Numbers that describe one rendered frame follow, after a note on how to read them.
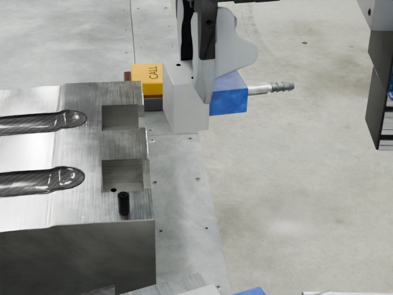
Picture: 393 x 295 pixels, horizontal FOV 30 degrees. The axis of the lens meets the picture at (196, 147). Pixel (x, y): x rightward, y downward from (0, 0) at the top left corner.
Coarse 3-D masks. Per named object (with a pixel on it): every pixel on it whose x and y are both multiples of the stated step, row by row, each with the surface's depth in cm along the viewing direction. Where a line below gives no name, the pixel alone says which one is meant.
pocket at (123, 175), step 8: (104, 160) 70; (112, 160) 70; (120, 160) 70; (128, 160) 70; (136, 160) 70; (144, 160) 70; (104, 168) 70; (112, 168) 71; (120, 168) 71; (128, 168) 71; (136, 168) 71; (144, 168) 71; (104, 176) 71; (112, 176) 71; (120, 176) 71; (128, 176) 71; (136, 176) 71; (144, 176) 70; (104, 184) 71; (112, 184) 71; (120, 184) 71; (128, 184) 71; (136, 184) 71; (144, 184) 69; (104, 192) 70
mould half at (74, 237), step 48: (0, 96) 82; (48, 96) 81; (96, 96) 81; (0, 144) 73; (48, 144) 73; (96, 144) 72; (144, 144) 72; (96, 192) 66; (144, 192) 66; (0, 240) 62; (48, 240) 62; (96, 240) 63; (144, 240) 63; (0, 288) 65; (48, 288) 65; (96, 288) 66
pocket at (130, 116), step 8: (128, 104) 79; (136, 104) 79; (104, 112) 80; (112, 112) 80; (120, 112) 80; (128, 112) 80; (136, 112) 80; (104, 120) 80; (112, 120) 80; (120, 120) 80; (128, 120) 80; (136, 120) 80; (144, 120) 79; (104, 128) 80; (112, 128) 80; (120, 128) 80; (128, 128) 80; (136, 128) 80
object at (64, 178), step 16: (48, 112) 78; (64, 112) 78; (80, 112) 78; (0, 128) 77; (16, 128) 77; (32, 128) 76; (48, 128) 76; (64, 128) 75; (0, 176) 68; (16, 176) 68; (32, 176) 69; (48, 176) 69; (64, 176) 68; (80, 176) 68; (0, 192) 67; (16, 192) 66; (32, 192) 66; (48, 192) 66
